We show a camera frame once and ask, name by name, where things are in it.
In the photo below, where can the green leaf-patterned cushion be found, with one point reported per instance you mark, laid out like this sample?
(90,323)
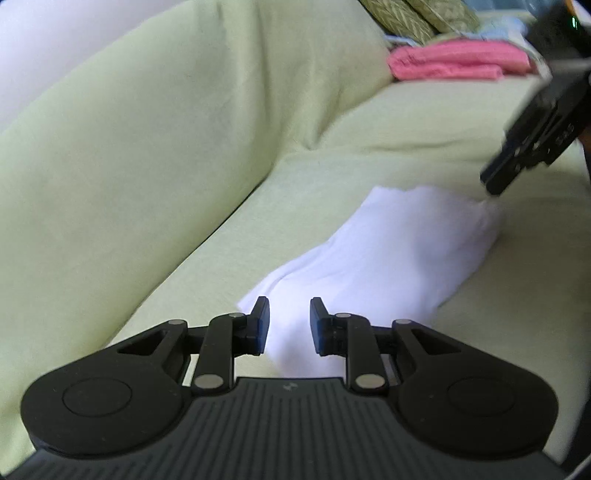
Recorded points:
(397,18)
(445,13)

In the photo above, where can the pink folded garment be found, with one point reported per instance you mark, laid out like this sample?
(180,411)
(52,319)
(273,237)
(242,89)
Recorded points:
(452,60)

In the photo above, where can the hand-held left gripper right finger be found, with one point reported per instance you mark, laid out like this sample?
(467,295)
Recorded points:
(316,325)

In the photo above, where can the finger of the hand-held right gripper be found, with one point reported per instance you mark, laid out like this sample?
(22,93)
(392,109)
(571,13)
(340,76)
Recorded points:
(505,164)

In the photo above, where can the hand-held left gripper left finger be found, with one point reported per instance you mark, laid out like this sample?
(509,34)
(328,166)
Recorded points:
(261,325)

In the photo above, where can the light blue cloth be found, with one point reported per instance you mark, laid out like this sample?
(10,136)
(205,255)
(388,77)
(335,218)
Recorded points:
(501,28)

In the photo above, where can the white garment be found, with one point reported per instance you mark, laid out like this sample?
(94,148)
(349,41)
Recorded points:
(406,249)

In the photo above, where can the light green sofa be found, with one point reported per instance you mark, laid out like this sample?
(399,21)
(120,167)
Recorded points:
(147,161)

